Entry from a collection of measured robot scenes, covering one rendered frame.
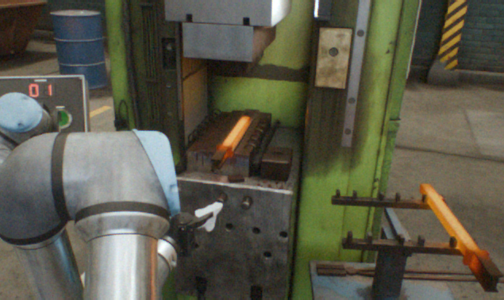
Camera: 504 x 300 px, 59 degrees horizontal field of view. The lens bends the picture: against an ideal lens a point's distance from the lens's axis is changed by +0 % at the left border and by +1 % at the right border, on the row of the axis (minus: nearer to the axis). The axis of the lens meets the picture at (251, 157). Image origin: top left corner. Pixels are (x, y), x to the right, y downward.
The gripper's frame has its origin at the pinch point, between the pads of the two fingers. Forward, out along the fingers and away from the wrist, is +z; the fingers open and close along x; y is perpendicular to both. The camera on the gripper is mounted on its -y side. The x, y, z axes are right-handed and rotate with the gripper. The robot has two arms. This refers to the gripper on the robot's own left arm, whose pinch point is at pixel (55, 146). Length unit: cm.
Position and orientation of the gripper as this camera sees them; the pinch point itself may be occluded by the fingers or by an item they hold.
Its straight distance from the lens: 128.3
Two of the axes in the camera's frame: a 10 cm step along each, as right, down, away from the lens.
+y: -0.9, -9.9, 0.9
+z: -2.2, 1.1, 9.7
